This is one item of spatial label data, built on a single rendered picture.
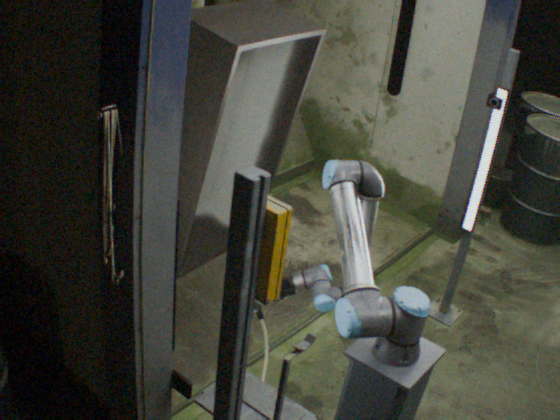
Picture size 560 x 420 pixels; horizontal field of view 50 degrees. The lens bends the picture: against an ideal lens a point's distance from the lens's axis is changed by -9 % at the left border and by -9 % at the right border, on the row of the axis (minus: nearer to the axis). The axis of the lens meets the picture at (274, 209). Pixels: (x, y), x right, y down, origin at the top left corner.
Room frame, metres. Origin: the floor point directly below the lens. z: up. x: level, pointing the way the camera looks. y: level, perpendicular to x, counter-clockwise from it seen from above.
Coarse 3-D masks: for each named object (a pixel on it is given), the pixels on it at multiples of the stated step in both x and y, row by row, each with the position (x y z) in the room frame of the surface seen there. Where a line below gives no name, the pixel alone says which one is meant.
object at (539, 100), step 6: (528, 96) 5.10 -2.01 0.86; (534, 96) 5.14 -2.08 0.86; (540, 96) 5.19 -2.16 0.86; (546, 96) 5.21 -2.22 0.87; (534, 102) 4.96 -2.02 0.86; (540, 102) 5.00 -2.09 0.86; (546, 102) 5.04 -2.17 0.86; (552, 102) 5.08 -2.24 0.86; (558, 102) 5.12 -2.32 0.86; (546, 108) 4.86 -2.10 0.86; (552, 108) 4.89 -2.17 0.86; (558, 108) 4.92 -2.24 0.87
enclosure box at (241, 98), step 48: (192, 48) 2.46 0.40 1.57; (240, 48) 2.35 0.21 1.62; (288, 48) 2.93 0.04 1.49; (192, 96) 2.44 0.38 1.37; (240, 96) 3.07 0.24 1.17; (288, 96) 2.91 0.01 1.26; (192, 144) 2.43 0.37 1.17; (240, 144) 3.05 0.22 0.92; (192, 192) 2.42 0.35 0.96; (192, 240) 2.78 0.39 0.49
